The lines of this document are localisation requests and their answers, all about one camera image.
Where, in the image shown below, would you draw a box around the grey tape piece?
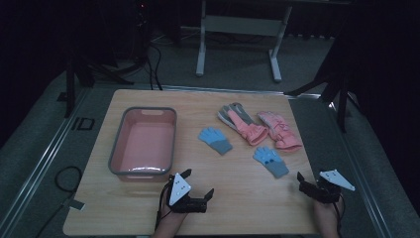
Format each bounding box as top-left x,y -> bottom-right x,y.
67,198 -> 86,211

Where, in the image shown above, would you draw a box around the pink basin with grey rim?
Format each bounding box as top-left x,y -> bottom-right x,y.
108,106 -> 178,182

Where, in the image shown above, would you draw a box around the metal floor rail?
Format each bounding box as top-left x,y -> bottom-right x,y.
0,88 -> 91,238
326,98 -> 394,238
94,83 -> 322,100

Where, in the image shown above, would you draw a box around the pink ski glove grey palm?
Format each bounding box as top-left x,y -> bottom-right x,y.
217,102 -> 269,147

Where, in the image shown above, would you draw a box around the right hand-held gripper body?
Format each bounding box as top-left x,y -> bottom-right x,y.
298,169 -> 357,204

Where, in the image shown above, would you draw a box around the blue knit glove grey cuff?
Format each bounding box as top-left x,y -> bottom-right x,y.
197,126 -> 234,156
253,146 -> 290,179

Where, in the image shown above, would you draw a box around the black floor cable loop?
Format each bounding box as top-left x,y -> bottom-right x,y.
36,166 -> 84,238

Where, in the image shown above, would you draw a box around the black cables on floor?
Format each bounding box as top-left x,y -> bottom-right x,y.
144,43 -> 163,91

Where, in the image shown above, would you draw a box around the right hand-held gripper cable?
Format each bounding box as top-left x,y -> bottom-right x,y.
334,193 -> 347,233

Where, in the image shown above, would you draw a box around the left hand-held gripper cable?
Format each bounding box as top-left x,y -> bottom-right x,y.
155,180 -> 173,231

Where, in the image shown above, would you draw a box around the hand-held gripper cable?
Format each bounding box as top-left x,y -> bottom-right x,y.
334,193 -> 347,233
155,180 -> 173,231

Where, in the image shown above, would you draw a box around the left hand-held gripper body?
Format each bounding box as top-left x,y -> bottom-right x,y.
167,172 -> 208,214

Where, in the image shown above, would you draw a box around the person's right hand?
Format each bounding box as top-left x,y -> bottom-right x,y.
313,197 -> 345,229

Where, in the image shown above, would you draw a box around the person's left hand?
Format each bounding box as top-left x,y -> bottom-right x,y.
159,197 -> 188,229

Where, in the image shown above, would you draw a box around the white metal desk frame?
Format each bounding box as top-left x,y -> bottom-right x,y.
195,0 -> 293,83

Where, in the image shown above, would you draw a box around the black tripod stand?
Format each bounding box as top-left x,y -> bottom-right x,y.
285,49 -> 363,134
62,33 -> 135,119

